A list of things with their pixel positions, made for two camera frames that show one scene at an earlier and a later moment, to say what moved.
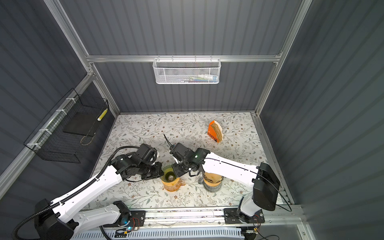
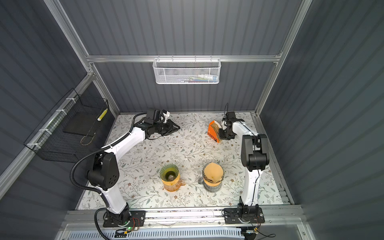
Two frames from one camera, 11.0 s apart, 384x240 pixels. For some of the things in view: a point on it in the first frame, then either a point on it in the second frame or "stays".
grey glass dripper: (208, 180) stays
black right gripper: (177, 172) → (223, 137)
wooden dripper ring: (211, 184) stays
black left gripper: (159, 172) → (170, 122)
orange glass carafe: (175, 186) stays
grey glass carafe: (208, 187) stays
